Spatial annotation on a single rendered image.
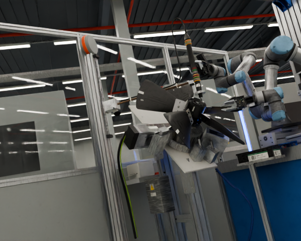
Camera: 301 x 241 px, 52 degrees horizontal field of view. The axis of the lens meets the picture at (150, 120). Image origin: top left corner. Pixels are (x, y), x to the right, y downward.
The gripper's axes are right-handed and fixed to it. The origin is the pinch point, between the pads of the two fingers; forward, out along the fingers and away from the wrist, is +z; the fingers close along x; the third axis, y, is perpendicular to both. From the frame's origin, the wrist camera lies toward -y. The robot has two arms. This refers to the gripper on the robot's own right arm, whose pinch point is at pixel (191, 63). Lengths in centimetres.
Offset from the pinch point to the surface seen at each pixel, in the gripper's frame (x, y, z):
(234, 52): 339, -301, -773
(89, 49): 61, -32, 32
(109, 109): 55, 15, 28
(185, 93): 10.9, 17.0, -1.2
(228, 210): 25, 99, -41
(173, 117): -5, 39, 36
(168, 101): 8.8, 23.9, 19.9
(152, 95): 14.0, 18.9, 27.3
